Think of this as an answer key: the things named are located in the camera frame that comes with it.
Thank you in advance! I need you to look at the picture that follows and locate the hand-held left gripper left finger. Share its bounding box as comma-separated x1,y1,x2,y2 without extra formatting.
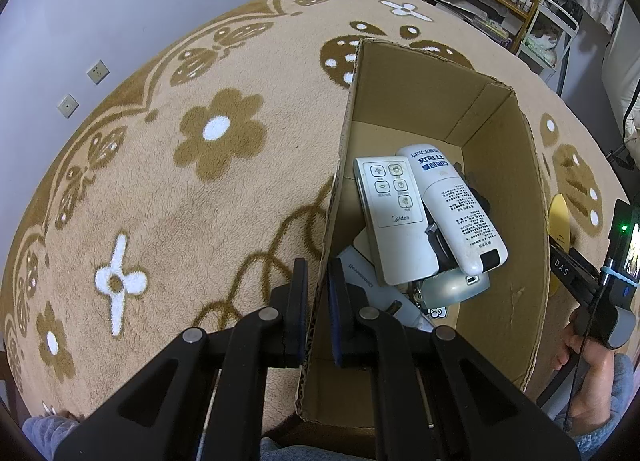
52,258,311,461

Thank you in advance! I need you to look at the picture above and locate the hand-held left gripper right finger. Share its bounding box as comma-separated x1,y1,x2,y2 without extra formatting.
325,260,583,461

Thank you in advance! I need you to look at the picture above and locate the grey cosmetic tube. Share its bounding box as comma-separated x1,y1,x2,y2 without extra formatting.
334,247,436,334

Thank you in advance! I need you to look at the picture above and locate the white translucent plastic item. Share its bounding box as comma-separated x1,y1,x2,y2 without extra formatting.
352,156,441,287

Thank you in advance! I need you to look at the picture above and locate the yellow banana-shaped object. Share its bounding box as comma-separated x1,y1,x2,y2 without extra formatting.
547,194,573,297

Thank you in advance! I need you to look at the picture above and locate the black car key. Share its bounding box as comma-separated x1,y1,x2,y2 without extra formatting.
425,224,453,272

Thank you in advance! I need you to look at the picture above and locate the white air conditioner remote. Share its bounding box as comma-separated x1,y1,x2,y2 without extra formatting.
396,142,509,276

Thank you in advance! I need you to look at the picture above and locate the cardboard box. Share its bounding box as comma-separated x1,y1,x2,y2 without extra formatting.
295,38,551,427

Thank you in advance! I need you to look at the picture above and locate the person's right forearm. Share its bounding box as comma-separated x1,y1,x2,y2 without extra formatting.
570,353,636,447

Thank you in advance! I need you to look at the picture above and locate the person's right hand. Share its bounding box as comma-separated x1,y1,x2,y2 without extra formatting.
560,333,618,437

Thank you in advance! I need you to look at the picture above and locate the beige flower-patterned blanket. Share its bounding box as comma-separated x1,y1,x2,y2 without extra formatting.
0,0,640,442

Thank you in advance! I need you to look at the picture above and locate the dark blue hoop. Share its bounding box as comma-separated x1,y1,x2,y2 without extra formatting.
560,0,576,92

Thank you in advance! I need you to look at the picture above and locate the person's light blue fleece clothing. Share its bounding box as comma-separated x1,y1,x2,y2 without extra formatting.
22,413,83,461

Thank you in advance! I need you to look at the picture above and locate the green tissue pack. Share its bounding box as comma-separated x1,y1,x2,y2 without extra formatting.
527,28,558,64

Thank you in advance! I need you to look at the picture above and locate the white trolley cart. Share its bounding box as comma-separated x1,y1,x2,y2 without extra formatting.
517,0,583,82

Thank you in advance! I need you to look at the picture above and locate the pile of magazines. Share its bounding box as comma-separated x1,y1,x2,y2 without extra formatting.
422,0,516,42

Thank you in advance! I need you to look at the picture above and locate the beige wall socket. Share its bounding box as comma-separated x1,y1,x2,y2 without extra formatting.
86,60,110,85

